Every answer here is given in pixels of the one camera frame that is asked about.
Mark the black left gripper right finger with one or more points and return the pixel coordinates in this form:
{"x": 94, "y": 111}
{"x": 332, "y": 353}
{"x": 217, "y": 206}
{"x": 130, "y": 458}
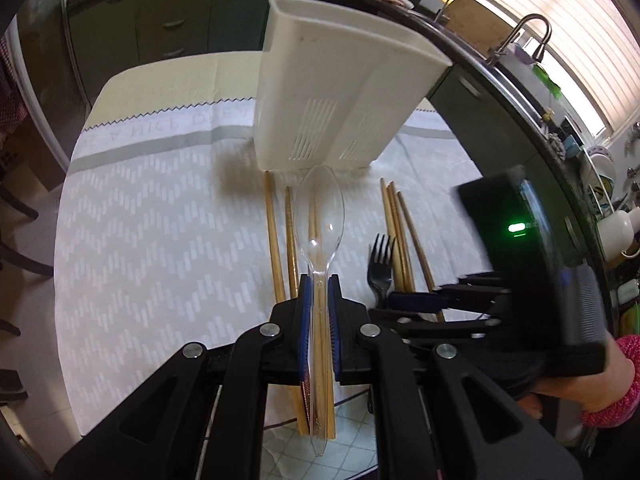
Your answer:
{"x": 365, "y": 353}

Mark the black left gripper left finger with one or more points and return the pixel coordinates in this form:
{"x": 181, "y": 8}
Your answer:
{"x": 273, "y": 353}

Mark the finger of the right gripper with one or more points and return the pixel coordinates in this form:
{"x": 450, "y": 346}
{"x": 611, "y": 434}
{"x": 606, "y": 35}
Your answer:
{"x": 479, "y": 291}
{"x": 411, "y": 326}

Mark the clear plastic spoon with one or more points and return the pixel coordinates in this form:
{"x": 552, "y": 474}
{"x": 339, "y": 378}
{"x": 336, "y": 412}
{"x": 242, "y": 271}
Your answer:
{"x": 321, "y": 181}

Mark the pink floral sleeve forearm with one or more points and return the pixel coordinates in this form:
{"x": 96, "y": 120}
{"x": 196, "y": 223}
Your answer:
{"x": 613, "y": 396}

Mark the dark kitchen counter cabinets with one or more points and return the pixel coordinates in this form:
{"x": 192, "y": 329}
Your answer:
{"x": 73, "y": 47}

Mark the person's right hand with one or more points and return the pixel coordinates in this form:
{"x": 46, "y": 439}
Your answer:
{"x": 567, "y": 388}

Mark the dark wooden chopstick far right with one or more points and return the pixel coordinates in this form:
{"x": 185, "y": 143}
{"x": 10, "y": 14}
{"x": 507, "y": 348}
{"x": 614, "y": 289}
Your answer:
{"x": 425, "y": 267}

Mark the brown wooden chopstick right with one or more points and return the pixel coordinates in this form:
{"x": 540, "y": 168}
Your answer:
{"x": 404, "y": 229}

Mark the patterned wooden chopstick right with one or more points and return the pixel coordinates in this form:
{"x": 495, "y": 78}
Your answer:
{"x": 407, "y": 280}

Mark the light wooden chopstick right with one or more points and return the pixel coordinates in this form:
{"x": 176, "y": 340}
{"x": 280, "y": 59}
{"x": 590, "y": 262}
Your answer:
{"x": 398, "y": 276}

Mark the wooden chopstick far left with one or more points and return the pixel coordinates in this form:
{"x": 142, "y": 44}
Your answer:
{"x": 296, "y": 393}

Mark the black plastic fork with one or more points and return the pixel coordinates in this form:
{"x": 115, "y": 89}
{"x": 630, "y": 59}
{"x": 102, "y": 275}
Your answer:
{"x": 380, "y": 267}

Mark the wooden chopstick centre right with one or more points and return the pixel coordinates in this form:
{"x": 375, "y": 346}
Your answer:
{"x": 327, "y": 344}

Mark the dark patterned wooden chopstick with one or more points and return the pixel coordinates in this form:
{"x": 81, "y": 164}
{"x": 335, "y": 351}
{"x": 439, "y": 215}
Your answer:
{"x": 291, "y": 252}

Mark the white ceramic jug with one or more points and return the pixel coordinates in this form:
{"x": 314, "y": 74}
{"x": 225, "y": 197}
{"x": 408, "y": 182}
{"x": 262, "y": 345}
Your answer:
{"x": 617, "y": 233}

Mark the grey patterned tablecloth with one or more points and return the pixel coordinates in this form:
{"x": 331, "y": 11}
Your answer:
{"x": 162, "y": 237}

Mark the white plastic utensil caddy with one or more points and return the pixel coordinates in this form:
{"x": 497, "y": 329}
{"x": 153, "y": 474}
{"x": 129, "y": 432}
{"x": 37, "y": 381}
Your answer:
{"x": 336, "y": 85}

